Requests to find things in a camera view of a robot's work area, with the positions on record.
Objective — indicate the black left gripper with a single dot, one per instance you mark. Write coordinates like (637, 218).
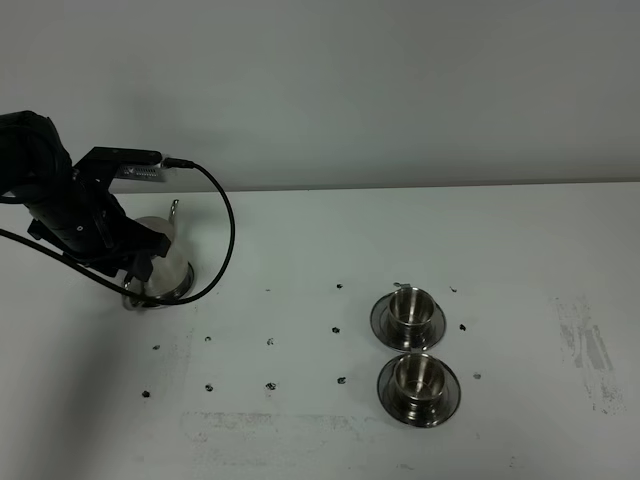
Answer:
(86, 222)

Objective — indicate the stainless steel teapot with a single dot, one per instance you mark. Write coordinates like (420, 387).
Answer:
(173, 275)

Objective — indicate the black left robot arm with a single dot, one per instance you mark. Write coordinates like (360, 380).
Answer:
(33, 159)

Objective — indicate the far stainless steel saucer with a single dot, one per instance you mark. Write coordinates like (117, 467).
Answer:
(412, 343)

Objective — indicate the far stainless steel teacup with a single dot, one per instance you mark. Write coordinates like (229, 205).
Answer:
(410, 311)

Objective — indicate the stainless steel teacup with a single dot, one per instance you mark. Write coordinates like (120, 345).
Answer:
(419, 377)
(410, 311)

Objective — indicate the near stainless steel teacup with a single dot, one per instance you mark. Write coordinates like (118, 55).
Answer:
(419, 377)

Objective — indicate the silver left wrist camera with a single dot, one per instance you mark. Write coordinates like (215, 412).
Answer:
(150, 173)

